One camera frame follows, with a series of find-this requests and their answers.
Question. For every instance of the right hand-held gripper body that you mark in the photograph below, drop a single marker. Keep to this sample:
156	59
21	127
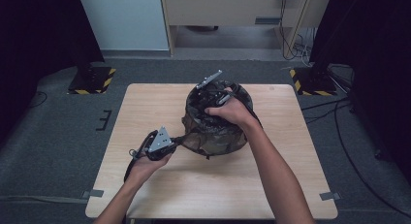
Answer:
211	91

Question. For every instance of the person's left hand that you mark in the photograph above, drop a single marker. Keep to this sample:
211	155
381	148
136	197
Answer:
150	166

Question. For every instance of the striped black stand base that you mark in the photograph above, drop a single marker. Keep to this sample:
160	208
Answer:
93	81
315	83

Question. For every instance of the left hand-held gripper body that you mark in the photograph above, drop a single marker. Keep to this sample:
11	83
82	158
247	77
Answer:
160	143

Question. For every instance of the wooden desk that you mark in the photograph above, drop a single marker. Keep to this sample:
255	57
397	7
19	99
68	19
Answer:
226	10

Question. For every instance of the black garbage bag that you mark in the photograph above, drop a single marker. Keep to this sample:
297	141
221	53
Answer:
213	136

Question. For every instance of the grey tape piece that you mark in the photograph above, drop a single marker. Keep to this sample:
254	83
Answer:
93	194
329	196

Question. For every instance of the black curtain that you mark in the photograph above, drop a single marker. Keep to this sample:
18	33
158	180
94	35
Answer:
38	39
378	56

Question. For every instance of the person's right hand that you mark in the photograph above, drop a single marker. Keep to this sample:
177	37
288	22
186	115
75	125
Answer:
234	112

